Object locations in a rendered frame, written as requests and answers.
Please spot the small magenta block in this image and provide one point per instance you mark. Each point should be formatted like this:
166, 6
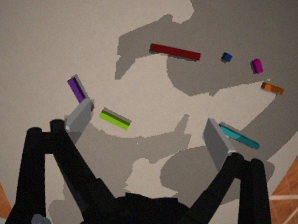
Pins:
257, 66

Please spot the turquoise rod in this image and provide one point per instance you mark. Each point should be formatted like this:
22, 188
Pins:
239, 137

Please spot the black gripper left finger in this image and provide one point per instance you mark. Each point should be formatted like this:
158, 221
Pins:
86, 189

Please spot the purple rod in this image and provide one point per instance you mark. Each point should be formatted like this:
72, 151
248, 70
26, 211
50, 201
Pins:
76, 89

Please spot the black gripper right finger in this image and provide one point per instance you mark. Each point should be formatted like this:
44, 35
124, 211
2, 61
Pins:
254, 207

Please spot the lime green rod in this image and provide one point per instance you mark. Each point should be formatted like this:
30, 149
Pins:
114, 120

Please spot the red rod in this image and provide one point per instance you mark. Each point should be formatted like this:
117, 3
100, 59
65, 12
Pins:
175, 51

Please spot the orange rod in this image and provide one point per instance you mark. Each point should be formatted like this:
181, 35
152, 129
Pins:
272, 88

